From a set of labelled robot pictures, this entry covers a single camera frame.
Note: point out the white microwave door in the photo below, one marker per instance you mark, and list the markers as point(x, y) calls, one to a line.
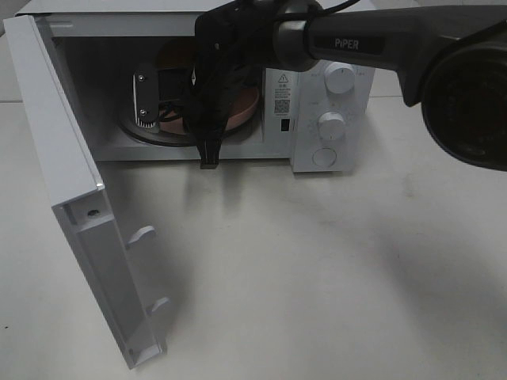
point(76, 190)

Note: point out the glass microwave turntable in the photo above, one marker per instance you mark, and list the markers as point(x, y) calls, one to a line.
point(251, 129)

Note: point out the pink round plate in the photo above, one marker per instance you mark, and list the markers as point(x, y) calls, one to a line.
point(179, 53)

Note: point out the white microwave knob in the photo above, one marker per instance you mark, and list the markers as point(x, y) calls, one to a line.
point(331, 126)
point(339, 78)

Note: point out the white microwave oven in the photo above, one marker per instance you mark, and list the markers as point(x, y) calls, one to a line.
point(290, 104)

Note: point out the round white door button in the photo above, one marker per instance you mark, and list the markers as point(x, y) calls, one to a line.
point(324, 157)

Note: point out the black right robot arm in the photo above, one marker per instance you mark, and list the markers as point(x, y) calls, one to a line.
point(468, 121)

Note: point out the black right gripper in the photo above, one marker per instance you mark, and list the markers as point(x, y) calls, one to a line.
point(230, 40)

